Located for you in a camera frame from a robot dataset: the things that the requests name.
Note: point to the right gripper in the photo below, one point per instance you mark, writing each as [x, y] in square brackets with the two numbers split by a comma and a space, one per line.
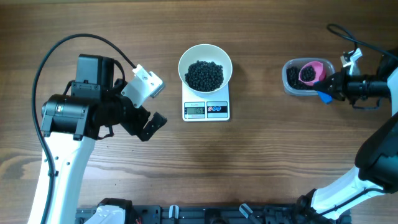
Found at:
[338, 90]

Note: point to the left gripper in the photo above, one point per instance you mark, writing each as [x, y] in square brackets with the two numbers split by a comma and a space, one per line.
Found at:
[142, 116]

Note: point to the pink scoop blue handle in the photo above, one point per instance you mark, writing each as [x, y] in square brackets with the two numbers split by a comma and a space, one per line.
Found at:
[320, 73]

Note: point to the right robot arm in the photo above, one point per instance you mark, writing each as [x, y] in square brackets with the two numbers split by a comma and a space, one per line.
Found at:
[375, 167]

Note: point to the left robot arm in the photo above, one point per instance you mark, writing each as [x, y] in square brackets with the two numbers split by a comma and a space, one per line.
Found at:
[71, 125]

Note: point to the black beans in scoop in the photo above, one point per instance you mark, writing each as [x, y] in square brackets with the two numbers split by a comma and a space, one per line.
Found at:
[308, 74]

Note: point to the white digital kitchen scale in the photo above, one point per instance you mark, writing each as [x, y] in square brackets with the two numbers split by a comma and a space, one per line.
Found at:
[201, 107]

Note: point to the black beans in bowl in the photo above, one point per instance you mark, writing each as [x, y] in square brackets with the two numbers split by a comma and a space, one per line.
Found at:
[204, 76]

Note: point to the white bowl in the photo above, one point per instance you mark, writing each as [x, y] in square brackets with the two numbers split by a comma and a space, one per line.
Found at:
[208, 53]

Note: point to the clear plastic container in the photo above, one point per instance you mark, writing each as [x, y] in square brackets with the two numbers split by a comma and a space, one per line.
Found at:
[300, 62]

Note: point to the black beans in container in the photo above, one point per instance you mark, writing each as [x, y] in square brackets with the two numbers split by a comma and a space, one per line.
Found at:
[292, 74]

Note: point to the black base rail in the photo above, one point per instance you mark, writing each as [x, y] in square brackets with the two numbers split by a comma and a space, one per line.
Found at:
[269, 214]

